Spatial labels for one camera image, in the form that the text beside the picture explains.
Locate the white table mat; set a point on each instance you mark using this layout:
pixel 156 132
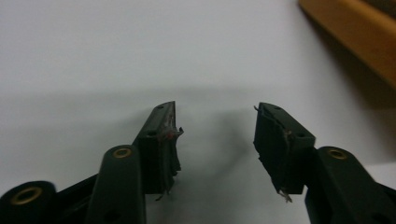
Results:
pixel 93 46

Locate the wooden picture frame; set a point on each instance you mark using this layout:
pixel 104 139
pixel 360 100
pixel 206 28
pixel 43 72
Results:
pixel 358 34

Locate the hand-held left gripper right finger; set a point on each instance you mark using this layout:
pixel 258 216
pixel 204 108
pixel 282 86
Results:
pixel 280 149

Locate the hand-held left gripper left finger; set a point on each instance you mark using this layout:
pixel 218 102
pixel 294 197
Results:
pixel 157 149

